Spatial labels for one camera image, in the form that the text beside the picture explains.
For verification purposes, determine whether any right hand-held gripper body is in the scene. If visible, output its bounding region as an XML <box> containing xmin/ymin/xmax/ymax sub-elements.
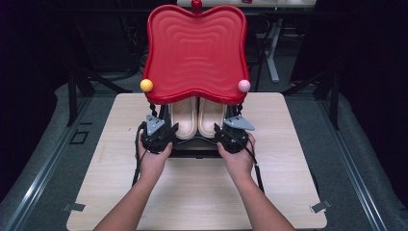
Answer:
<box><xmin>215</xmin><ymin>115</ymin><xmax>256</xmax><ymax>153</ymax></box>

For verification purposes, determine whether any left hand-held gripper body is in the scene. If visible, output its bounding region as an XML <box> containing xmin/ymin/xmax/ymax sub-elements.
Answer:
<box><xmin>140</xmin><ymin>114</ymin><xmax>177</xmax><ymax>154</ymax></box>

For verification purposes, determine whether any cream clog shoe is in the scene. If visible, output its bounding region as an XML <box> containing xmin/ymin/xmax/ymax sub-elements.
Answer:
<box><xmin>168</xmin><ymin>97</ymin><xmax>198</xmax><ymax>141</ymax></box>
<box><xmin>197</xmin><ymin>97</ymin><xmax>228</xmax><ymax>140</ymax></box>

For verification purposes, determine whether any red and black shoe rack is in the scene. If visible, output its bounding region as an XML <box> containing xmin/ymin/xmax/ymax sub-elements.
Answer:
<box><xmin>140</xmin><ymin>0</ymin><xmax>252</xmax><ymax>159</ymax></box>

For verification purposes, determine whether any person's left hand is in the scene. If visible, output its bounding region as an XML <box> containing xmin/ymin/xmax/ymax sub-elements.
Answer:
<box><xmin>138</xmin><ymin>141</ymin><xmax>173</xmax><ymax>184</ymax></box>

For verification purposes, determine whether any person's right hand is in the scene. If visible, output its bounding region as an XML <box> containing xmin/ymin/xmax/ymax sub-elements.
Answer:
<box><xmin>217</xmin><ymin>133</ymin><xmax>257</xmax><ymax>184</ymax></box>

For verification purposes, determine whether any pink ball knob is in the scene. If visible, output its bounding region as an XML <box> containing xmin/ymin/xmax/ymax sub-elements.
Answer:
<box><xmin>237</xmin><ymin>79</ymin><xmax>251</xmax><ymax>94</ymax></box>

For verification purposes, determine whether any yellow ball knob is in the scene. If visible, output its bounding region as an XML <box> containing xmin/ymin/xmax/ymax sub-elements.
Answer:
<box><xmin>140</xmin><ymin>78</ymin><xmax>154</xmax><ymax>93</ymax></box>

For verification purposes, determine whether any black metal stand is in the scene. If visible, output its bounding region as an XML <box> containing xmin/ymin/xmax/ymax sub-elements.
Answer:
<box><xmin>282</xmin><ymin>68</ymin><xmax>341</xmax><ymax>130</ymax></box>
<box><xmin>66</xmin><ymin>68</ymin><xmax>133</xmax><ymax>127</ymax></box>

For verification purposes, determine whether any white desk with leg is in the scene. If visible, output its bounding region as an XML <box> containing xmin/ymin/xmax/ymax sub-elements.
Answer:
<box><xmin>176</xmin><ymin>0</ymin><xmax>317</xmax><ymax>84</ymax></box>

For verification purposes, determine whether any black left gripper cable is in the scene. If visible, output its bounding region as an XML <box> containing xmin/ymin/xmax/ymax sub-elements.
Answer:
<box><xmin>132</xmin><ymin>121</ymin><xmax>149</xmax><ymax>188</ymax></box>

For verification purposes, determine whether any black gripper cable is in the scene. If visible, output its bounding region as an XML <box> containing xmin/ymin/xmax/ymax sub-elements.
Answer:
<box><xmin>132</xmin><ymin>121</ymin><xmax>149</xmax><ymax>188</ymax></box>
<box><xmin>239</xmin><ymin>134</ymin><xmax>266</xmax><ymax>194</ymax></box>

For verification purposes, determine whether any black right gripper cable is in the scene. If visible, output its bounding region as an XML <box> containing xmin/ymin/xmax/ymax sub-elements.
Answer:
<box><xmin>239</xmin><ymin>134</ymin><xmax>266</xmax><ymax>194</ymax></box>

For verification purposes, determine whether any metal floor rail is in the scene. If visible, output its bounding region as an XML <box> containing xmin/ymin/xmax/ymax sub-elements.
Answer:
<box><xmin>3</xmin><ymin>95</ymin><xmax>94</xmax><ymax>231</ymax></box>
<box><xmin>316</xmin><ymin>95</ymin><xmax>390</xmax><ymax>231</ymax></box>

